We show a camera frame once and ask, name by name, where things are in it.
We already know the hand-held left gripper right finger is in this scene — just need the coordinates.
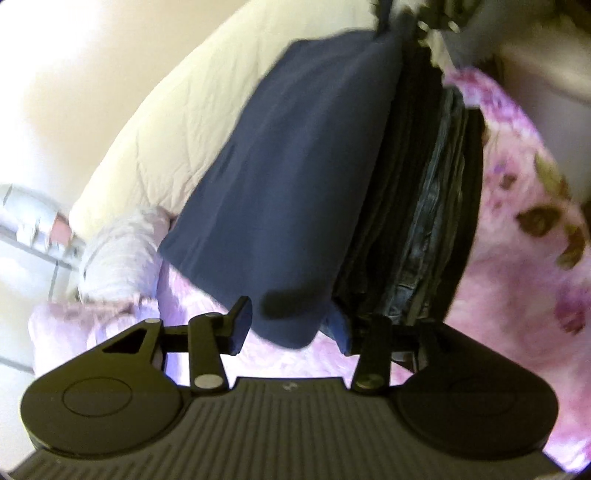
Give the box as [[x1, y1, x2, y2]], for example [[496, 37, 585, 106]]
[[325, 313, 468, 395]]

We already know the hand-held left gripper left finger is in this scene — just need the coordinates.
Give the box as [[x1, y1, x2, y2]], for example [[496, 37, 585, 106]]
[[102, 296, 254, 395]]

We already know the stack of dark clothes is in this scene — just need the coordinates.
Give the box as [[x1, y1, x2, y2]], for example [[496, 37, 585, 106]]
[[332, 41, 485, 332]]

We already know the navy blue garment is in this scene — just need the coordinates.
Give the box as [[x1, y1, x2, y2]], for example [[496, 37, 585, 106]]
[[157, 28, 408, 350]]

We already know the light knit cloth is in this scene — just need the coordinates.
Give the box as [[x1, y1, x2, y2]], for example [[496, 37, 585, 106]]
[[76, 205, 174, 308]]

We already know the pink floral blanket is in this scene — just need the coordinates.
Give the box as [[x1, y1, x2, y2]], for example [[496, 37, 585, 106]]
[[28, 67, 591, 472]]

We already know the cream quilted bedcover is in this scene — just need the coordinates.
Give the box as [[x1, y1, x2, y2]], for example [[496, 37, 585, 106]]
[[69, 7, 384, 232]]

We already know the dark patterned cloth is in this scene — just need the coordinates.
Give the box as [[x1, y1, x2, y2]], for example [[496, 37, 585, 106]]
[[373, 0, 496, 71]]

